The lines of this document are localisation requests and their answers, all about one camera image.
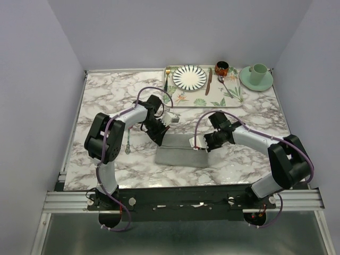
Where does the orange black mug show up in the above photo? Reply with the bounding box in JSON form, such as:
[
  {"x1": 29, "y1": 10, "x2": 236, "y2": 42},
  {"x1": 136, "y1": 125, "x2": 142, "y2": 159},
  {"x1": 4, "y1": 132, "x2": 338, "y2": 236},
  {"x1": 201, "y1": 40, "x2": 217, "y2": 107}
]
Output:
[{"x1": 215, "y1": 61, "x2": 229, "y2": 77}]

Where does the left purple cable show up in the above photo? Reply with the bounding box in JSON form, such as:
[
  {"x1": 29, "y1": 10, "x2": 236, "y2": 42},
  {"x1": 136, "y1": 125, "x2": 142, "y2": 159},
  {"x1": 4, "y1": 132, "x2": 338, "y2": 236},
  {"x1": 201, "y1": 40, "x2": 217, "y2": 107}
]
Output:
[{"x1": 95, "y1": 87, "x2": 175, "y2": 233}]

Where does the copper knife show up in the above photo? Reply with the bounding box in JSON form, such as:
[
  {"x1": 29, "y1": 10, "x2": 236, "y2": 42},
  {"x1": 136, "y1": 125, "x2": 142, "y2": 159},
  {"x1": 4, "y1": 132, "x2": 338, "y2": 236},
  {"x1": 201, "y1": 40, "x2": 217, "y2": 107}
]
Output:
[{"x1": 205, "y1": 68, "x2": 213, "y2": 96}]

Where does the grey cloth napkin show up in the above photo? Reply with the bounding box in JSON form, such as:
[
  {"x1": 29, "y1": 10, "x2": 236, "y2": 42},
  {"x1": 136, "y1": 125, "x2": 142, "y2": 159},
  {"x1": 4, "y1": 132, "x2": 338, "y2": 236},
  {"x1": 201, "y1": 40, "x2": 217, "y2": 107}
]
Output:
[{"x1": 155, "y1": 134, "x2": 209, "y2": 168}]

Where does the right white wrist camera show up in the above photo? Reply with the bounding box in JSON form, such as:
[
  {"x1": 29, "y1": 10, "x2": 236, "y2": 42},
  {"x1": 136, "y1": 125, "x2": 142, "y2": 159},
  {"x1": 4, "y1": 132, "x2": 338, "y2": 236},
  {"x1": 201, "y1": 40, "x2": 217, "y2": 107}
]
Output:
[{"x1": 189, "y1": 135, "x2": 208, "y2": 150}]

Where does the iridescent gold spoon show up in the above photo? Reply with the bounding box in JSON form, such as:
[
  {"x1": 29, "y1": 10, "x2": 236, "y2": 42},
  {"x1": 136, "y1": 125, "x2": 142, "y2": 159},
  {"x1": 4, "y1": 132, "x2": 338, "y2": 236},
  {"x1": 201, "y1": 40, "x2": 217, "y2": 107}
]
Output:
[{"x1": 125, "y1": 127, "x2": 131, "y2": 155}]

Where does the floral serving tray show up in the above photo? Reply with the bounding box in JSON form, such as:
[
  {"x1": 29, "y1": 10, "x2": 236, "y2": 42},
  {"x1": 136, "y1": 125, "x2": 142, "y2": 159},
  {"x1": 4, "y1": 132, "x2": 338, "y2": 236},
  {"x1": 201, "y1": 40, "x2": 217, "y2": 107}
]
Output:
[{"x1": 162, "y1": 65, "x2": 244, "y2": 108}]

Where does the striped white plate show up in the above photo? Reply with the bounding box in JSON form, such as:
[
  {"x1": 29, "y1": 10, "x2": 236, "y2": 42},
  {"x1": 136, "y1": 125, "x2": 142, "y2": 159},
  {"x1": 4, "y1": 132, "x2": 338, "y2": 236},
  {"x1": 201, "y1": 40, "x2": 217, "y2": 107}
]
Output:
[{"x1": 172, "y1": 65, "x2": 207, "y2": 91}]

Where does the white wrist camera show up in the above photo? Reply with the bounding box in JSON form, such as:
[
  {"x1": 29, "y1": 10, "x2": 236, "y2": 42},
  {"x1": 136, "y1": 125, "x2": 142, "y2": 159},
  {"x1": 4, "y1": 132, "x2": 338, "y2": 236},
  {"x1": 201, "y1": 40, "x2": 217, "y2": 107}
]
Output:
[
  {"x1": 161, "y1": 112, "x2": 180, "y2": 126},
  {"x1": 189, "y1": 135, "x2": 208, "y2": 150}
]

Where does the gold green-handled fork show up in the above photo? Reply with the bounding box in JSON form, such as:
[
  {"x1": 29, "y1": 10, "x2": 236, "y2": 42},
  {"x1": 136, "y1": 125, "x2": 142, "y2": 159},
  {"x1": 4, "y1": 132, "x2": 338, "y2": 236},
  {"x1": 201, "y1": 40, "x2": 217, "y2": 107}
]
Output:
[{"x1": 164, "y1": 66, "x2": 171, "y2": 92}]

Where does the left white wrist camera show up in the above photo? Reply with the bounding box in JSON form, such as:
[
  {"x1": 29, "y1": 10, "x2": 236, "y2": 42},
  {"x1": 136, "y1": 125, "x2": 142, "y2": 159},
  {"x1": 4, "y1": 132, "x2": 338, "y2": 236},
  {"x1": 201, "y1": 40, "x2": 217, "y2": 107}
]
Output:
[{"x1": 161, "y1": 112, "x2": 180, "y2": 126}]

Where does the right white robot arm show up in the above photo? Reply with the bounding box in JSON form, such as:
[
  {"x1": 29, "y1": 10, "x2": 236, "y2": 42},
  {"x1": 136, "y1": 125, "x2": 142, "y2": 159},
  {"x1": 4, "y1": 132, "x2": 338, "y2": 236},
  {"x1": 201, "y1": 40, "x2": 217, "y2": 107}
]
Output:
[{"x1": 194, "y1": 110, "x2": 314, "y2": 208}]

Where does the aluminium frame rail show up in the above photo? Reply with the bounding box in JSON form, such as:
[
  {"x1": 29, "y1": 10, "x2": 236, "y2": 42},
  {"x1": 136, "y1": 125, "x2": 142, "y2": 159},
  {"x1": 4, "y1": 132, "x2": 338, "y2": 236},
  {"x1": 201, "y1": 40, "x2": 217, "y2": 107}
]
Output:
[{"x1": 42, "y1": 189, "x2": 325, "y2": 214}]

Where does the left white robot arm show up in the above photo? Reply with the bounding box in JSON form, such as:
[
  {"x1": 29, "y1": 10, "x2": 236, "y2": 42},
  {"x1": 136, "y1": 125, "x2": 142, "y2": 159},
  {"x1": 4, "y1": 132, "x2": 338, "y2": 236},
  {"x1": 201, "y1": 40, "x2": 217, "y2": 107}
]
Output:
[{"x1": 84, "y1": 95, "x2": 169, "y2": 210}]

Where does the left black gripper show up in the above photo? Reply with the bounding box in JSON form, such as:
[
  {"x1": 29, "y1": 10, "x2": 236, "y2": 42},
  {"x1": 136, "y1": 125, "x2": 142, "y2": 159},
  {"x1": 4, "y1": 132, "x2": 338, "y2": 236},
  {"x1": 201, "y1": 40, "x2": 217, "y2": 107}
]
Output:
[{"x1": 141, "y1": 118, "x2": 169, "y2": 146}]

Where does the green cup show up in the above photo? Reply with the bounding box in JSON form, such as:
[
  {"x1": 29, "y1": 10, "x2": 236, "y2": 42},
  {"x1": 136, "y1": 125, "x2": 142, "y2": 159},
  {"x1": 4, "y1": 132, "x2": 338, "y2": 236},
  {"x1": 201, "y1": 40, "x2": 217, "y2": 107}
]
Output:
[{"x1": 249, "y1": 64, "x2": 267, "y2": 86}]

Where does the silver spoon on tray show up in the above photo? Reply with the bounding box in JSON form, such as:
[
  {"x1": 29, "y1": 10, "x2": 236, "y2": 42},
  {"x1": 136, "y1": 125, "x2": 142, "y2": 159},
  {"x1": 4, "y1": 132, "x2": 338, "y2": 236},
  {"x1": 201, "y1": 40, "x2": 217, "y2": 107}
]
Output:
[{"x1": 218, "y1": 75, "x2": 234, "y2": 98}]

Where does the green saucer plate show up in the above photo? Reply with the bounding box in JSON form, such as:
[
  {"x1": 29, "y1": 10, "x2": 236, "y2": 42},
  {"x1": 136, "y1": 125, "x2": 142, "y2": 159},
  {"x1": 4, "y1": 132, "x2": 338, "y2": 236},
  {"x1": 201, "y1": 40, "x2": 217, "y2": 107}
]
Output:
[{"x1": 239, "y1": 66, "x2": 274, "y2": 92}]

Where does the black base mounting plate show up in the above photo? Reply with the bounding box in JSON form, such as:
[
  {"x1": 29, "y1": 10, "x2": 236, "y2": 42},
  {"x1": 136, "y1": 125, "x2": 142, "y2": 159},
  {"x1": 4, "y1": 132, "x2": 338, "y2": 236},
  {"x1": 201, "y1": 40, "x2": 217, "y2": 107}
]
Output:
[{"x1": 87, "y1": 184, "x2": 276, "y2": 222}]

